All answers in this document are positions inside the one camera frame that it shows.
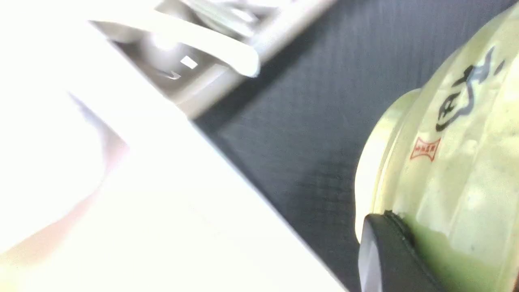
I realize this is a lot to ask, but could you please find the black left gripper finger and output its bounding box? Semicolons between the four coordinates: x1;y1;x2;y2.
358;211;446;292

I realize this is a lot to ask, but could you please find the yellow noodle bowl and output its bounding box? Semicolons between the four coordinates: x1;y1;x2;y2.
354;4;519;292

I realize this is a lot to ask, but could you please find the white ceramic soup spoon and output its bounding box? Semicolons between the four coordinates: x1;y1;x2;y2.
88;8;261;78

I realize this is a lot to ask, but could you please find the black plastic serving tray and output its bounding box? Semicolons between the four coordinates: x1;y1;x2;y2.
196;0;515;292

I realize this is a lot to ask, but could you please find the beige spoon bin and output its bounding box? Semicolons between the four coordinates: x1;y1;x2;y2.
91;0;335;118

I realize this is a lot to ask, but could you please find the pile of white spoons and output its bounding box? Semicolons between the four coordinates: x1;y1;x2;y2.
154;0;300;41

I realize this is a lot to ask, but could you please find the large translucent white plastic bin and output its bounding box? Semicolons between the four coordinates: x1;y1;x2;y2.
1;0;345;292

